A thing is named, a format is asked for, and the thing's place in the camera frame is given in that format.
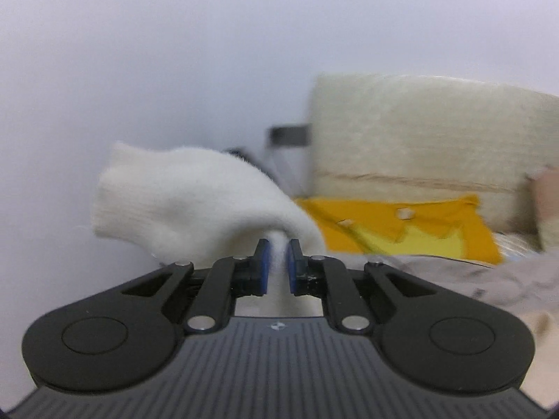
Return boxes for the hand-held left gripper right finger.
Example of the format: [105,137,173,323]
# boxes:
[287,238,443,336]

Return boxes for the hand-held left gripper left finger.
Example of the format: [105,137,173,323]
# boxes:
[118,238,270,336]

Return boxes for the white blue-striped sweater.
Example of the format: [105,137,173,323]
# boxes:
[92,140,559,407]

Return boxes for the yellow pillow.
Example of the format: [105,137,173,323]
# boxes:
[295,194,503,266]

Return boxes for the grey blanket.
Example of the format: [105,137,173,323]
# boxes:
[323,247,559,315]

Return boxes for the cream quilted headboard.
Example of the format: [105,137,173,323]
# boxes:
[308,73,559,236]

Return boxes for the checked pillow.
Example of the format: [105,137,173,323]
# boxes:
[526,166,559,249]

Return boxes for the dark wall socket panel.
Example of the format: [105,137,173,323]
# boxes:
[268,124,312,148]

